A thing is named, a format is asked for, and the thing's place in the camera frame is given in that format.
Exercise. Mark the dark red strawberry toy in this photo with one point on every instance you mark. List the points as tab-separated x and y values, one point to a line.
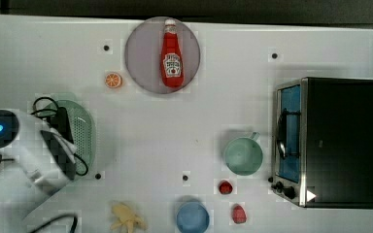
225	187

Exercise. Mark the mint green cup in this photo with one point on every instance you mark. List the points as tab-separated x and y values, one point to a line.
243	156

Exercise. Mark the blue cup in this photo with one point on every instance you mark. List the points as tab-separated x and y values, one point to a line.
192	217

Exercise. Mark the red ketchup bottle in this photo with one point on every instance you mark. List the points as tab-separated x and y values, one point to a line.
171	61

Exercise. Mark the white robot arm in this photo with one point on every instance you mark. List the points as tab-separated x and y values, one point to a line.
43	163

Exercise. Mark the silver black toaster oven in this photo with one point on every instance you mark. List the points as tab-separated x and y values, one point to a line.
323	143

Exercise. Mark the orange slice toy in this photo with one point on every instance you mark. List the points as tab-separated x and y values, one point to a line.
113	80

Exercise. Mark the grey round plate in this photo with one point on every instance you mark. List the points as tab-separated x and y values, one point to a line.
143	52

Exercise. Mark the peeled banana toy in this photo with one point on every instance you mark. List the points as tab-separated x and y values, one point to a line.
126	217

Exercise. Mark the pink red strawberry toy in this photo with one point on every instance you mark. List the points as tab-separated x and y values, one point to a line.
238	214

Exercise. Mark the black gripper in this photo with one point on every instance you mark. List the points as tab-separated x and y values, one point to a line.
61	124

